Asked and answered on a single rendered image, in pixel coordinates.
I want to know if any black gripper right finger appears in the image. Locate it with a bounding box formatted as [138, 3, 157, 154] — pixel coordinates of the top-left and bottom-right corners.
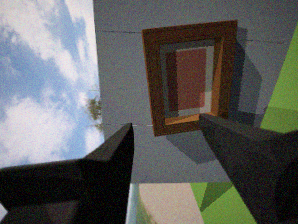
[199, 113, 298, 224]

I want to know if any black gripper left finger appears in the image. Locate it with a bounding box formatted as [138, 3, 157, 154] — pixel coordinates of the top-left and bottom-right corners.
[0, 123, 134, 224]

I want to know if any grey wall panel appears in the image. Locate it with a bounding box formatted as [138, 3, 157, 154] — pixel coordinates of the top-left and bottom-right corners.
[92, 0, 298, 184]

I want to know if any brown wooden picture frame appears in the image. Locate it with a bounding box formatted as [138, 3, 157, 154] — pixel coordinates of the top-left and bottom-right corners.
[141, 20, 238, 137]

